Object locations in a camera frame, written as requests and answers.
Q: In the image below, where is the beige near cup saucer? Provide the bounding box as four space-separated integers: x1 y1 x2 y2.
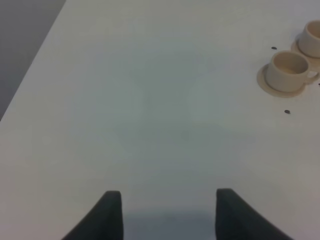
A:
256 64 306 98

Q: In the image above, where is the beige teacup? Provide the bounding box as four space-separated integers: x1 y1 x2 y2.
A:
298 20 320 59
265 51 320 94

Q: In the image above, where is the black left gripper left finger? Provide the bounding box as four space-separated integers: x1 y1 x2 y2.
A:
63 190 124 240

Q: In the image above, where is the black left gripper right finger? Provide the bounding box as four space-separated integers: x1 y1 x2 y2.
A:
215 188 291 240

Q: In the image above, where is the beige far cup saucer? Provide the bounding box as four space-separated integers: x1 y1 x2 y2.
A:
291 38 320 61

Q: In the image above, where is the beige cup saucer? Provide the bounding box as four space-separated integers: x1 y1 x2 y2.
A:
291 38 320 61
256 64 306 98

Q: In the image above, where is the beige far teacup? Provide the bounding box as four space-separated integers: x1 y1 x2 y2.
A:
298 20 320 59

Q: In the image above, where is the beige near teacup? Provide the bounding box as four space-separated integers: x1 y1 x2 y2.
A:
265 51 320 94

